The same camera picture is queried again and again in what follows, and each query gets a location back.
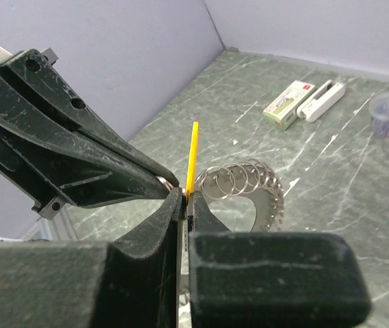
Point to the green white staple box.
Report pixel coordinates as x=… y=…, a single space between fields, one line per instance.
x=282 y=111

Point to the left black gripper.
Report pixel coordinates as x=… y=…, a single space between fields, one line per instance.
x=62 y=148

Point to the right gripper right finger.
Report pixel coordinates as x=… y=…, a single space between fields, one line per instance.
x=271 y=279

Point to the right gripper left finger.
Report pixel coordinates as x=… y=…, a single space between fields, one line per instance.
x=130 y=282

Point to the white stapler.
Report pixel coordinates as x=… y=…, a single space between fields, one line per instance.
x=321 y=100

